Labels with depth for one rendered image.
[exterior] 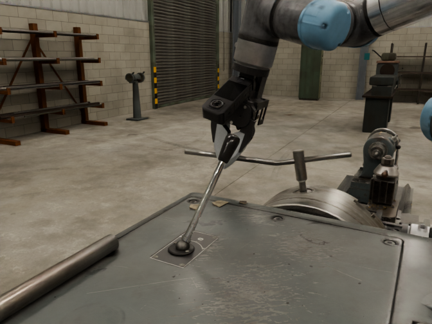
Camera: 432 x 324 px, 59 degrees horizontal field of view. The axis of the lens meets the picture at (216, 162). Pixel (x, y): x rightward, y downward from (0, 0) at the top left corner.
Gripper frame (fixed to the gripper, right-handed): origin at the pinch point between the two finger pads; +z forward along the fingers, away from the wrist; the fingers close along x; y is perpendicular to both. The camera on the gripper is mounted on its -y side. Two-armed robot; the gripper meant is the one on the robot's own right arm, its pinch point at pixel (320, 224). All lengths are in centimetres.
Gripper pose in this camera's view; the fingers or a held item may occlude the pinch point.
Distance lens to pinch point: 103.3
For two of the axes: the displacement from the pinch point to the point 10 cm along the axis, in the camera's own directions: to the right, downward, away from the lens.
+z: -8.7, -1.3, 4.7
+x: 0.0, -9.6, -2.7
